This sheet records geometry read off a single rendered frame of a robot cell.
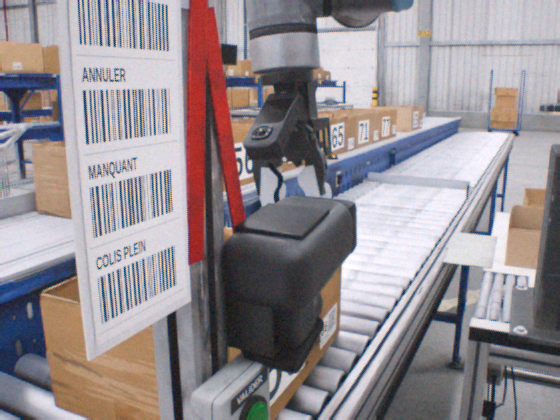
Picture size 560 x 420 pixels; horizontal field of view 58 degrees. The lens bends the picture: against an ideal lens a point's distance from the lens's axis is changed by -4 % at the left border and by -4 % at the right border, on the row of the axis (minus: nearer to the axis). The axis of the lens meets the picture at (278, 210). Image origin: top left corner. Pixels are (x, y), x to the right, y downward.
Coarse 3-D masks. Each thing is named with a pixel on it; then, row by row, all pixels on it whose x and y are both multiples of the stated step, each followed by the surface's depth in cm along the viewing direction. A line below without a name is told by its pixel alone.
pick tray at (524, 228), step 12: (516, 204) 148; (516, 216) 148; (528, 216) 147; (540, 216) 145; (516, 228) 123; (528, 228) 147; (540, 228) 146; (516, 240) 124; (528, 240) 122; (516, 252) 124; (528, 252) 123; (504, 264) 126; (516, 264) 125; (528, 264) 123
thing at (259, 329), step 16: (240, 304) 36; (320, 304) 41; (240, 320) 36; (256, 320) 36; (272, 320) 35; (240, 336) 37; (256, 336) 36; (272, 336) 36; (256, 352) 36; (272, 352) 36
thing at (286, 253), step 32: (256, 224) 35; (288, 224) 35; (320, 224) 36; (352, 224) 40; (224, 256) 35; (256, 256) 33; (288, 256) 33; (320, 256) 34; (256, 288) 34; (288, 288) 33; (320, 288) 35; (288, 320) 36; (320, 320) 39; (288, 352) 37
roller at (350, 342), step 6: (342, 336) 91; (348, 336) 91; (354, 336) 91; (360, 336) 91; (366, 336) 91; (336, 342) 91; (342, 342) 90; (348, 342) 90; (354, 342) 90; (360, 342) 89; (366, 342) 90; (336, 348) 91; (342, 348) 90; (348, 348) 90; (354, 348) 89; (360, 348) 89; (366, 348) 90; (360, 354) 89
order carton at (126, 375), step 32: (64, 288) 69; (64, 320) 64; (64, 352) 66; (128, 352) 60; (320, 352) 83; (64, 384) 67; (96, 384) 64; (128, 384) 62; (96, 416) 66; (128, 416) 63
